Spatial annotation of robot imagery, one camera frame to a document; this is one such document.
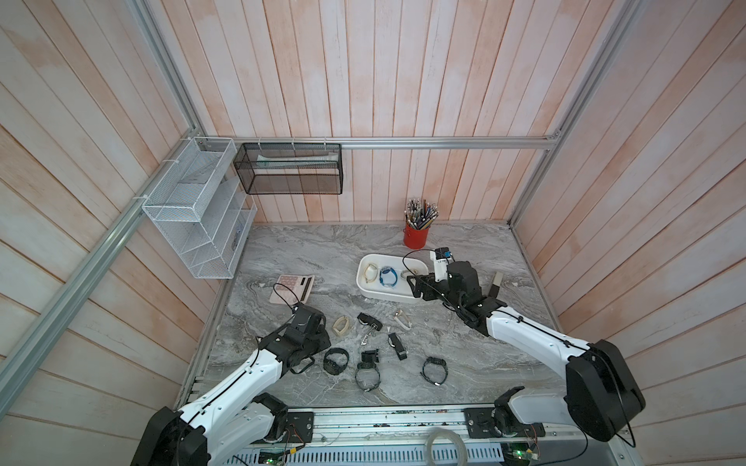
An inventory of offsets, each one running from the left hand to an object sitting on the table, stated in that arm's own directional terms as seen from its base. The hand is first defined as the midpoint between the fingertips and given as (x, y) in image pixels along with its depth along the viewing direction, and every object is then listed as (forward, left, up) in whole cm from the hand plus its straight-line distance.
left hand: (324, 341), depth 85 cm
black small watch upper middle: (-4, -14, 0) cm, 14 cm away
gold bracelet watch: (+27, -27, -2) cm, 38 cm away
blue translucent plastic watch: (+25, -20, -2) cm, 32 cm away
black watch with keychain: (+8, -13, -2) cm, 15 cm away
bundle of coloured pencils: (+41, -31, +13) cm, 53 cm away
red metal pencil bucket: (+42, -32, -1) cm, 53 cm away
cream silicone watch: (+8, -4, -3) cm, 10 cm away
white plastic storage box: (+16, -24, +2) cm, 29 cm away
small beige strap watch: (+27, -12, -2) cm, 30 cm away
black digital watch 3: (-6, -32, 0) cm, 33 cm away
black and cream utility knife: (+18, -56, +1) cm, 59 cm away
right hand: (+16, -28, +11) cm, 34 cm away
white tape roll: (-23, -33, 0) cm, 40 cm away
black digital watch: (-7, -2, 0) cm, 8 cm away
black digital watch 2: (-9, -13, -3) cm, 16 cm away
